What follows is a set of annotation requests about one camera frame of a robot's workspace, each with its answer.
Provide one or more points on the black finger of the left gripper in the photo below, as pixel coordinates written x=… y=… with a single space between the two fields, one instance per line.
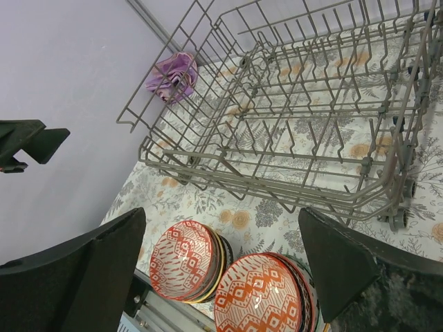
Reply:
x=32 y=137

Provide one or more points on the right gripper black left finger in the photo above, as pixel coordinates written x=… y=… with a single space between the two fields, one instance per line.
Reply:
x=83 y=284

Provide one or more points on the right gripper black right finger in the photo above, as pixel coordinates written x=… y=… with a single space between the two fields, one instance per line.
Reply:
x=364 y=284

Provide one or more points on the red diamond patterned bowl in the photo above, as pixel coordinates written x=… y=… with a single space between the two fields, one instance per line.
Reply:
x=257 y=293

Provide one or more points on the floral table mat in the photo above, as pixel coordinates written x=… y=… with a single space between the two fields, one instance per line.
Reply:
x=348 y=123

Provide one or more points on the purple crumpled cloth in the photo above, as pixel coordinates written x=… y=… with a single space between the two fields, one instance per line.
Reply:
x=174 y=78

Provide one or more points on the aluminium frame rail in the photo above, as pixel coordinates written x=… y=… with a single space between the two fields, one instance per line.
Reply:
x=146 y=311

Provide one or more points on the grey wire dish rack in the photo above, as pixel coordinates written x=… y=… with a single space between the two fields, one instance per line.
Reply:
x=186 y=30

